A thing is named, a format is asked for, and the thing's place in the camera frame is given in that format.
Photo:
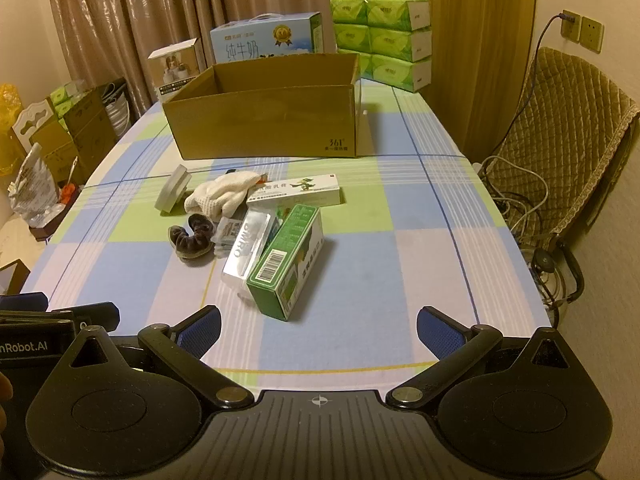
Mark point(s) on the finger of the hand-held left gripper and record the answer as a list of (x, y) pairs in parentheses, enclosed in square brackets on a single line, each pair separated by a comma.
[(95, 316), (22, 302)]

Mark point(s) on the white square plastic case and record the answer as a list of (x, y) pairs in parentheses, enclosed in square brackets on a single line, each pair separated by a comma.
[(172, 190)]

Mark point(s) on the yellow plastic bag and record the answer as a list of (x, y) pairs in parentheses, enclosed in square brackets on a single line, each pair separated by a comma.
[(7, 105)]

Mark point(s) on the dark brown sock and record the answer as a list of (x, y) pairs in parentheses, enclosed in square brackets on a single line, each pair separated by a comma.
[(190, 247)]

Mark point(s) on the beige wall socket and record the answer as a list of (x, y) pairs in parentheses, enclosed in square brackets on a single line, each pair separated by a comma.
[(592, 35), (570, 32)]

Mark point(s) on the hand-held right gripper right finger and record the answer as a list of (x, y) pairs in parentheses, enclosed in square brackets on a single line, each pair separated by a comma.
[(440, 332)]

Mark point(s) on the red snack packet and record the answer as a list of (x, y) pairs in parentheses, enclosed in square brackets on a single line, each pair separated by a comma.
[(261, 179)]

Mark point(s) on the white plastic bag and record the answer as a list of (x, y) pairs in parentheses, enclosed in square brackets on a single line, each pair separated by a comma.
[(27, 185)]

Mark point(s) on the stacked steel basins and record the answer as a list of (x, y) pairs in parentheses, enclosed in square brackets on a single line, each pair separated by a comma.
[(117, 110)]

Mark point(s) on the white appliance product box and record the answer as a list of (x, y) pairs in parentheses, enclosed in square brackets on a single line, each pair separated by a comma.
[(175, 67)]

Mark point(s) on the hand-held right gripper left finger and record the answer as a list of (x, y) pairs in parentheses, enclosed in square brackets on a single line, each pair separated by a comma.
[(200, 332)]

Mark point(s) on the yellow wooden panel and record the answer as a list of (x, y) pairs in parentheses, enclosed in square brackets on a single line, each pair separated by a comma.
[(475, 35)]

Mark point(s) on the stack of green tissue packs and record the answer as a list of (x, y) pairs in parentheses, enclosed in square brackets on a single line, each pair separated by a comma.
[(390, 40)]

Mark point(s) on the small clear printed packet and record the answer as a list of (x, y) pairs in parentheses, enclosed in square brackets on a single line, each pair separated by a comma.
[(227, 234)]

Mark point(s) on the white knitted glove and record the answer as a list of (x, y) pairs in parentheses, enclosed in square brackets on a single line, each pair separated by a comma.
[(220, 197)]

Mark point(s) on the chair with quilted cover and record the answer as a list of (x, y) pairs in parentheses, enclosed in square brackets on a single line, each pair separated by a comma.
[(560, 125)]

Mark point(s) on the dark brown tray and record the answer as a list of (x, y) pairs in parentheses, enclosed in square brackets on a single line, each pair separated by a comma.
[(50, 220)]

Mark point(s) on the charger plug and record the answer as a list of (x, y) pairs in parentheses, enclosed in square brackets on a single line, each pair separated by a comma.
[(568, 16)]

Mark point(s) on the brown shiny curtain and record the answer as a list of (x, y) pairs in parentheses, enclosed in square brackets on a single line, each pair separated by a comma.
[(125, 10)]

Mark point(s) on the person's left hand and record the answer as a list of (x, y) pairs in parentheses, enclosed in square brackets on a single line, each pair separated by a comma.
[(4, 388)]

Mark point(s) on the green medicine box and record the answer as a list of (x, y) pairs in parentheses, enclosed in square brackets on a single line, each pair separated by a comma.
[(285, 265)]

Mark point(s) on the green tissue pack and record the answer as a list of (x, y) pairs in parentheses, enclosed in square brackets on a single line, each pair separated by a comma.
[(59, 96), (62, 110)]

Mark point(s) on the brown cardboard box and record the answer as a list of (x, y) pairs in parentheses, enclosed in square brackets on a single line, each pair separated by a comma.
[(260, 120)]

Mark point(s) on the thin metal stick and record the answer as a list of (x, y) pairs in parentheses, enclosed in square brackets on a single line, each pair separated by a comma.
[(72, 170)]

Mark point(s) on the orange small items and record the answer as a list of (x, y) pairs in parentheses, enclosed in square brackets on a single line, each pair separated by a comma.
[(67, 194)]

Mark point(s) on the long white ointment box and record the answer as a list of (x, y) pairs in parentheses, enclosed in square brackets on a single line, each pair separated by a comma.
[(300, 191)]

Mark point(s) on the white carton with cutout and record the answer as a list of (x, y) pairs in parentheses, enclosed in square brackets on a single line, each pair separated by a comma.
[(30, 125)]

